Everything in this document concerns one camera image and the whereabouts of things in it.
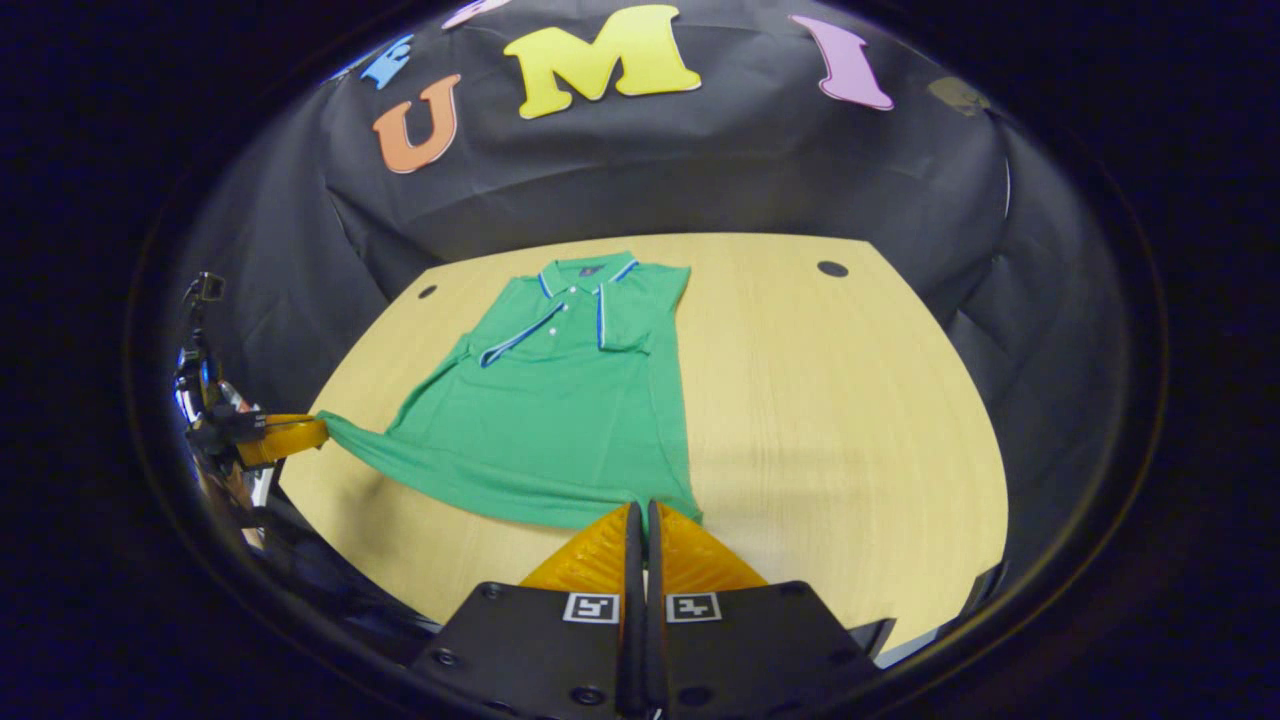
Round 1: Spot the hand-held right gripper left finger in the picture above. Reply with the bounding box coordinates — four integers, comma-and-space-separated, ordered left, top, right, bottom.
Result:
415, 500, 646, 720

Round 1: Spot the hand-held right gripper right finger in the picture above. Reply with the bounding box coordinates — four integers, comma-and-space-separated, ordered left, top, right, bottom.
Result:
645, 500, 886, 720

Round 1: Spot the green T-shirt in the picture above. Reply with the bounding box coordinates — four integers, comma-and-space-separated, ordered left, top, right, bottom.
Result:
318, 250, 704, 531

